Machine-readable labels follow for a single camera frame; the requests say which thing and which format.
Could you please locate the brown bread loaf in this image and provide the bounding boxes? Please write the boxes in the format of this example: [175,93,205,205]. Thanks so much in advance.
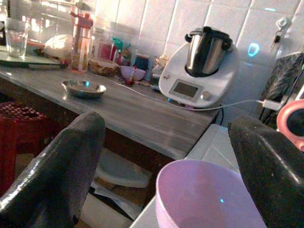
[88,59,121,77]

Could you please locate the purple plastic bowl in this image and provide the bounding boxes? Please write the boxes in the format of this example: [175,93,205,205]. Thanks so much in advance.
[155,159,268,228]

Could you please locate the red lidded clear bottle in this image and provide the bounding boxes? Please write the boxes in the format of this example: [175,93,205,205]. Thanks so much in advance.
[70,11,94,73]

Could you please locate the steel mixing jug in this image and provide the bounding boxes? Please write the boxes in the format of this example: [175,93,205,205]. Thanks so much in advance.
[184,26,234,77]

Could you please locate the steel shallow dish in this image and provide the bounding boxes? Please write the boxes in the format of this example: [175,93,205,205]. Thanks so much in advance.
[61,79,107,100]

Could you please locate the white charging cable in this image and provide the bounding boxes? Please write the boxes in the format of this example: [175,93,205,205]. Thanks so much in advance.
[95,73,266,112]

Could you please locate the clear drinking glass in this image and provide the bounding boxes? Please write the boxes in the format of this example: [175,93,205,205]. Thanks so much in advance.
[4,17,29,60]

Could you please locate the white kitchen food processor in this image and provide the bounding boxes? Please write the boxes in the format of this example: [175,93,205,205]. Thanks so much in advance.
[158,26,240,109]

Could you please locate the white charger plug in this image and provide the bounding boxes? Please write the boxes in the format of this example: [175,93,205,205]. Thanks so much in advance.
[262,99,285,111]

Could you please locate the dark blue jar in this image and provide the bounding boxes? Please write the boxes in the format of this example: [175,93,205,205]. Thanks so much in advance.
[135,54,150,71]

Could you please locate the red plastic stool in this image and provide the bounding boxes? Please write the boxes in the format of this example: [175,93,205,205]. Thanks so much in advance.
[0,101,52,198]

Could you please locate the small purple bowl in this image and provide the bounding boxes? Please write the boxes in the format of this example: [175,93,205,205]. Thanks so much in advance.
[120,66,146,82]

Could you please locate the clear jar with red contents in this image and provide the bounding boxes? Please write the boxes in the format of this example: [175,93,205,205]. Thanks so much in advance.
[91,27,117,62]

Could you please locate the hanging keys on hook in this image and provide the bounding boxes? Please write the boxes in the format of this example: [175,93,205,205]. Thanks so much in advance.
[270,16,291,52]

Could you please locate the teal capped bottle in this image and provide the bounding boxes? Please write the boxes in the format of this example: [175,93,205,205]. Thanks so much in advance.
[112,37,124,63]

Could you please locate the white plate under counter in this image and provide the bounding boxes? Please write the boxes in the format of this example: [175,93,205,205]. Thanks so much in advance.
[94,148,152,189]

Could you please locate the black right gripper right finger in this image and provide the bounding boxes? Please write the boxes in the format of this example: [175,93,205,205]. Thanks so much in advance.
[228,115,304,228]

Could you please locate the patterned dark cloth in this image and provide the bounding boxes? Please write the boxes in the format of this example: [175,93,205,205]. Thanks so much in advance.
[260,51,304,103]

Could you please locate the pink round plastic object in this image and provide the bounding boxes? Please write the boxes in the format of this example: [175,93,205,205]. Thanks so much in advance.
[276,99,304,152]

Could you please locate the white cloth bundle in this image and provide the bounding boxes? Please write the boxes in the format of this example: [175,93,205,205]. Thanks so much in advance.
[44,34,73,60]

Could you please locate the green tray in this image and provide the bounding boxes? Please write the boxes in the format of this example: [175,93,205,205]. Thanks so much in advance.
[0,51,66,70]

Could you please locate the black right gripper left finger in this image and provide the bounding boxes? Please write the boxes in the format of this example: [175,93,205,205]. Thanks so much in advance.
[0,111,106,228]

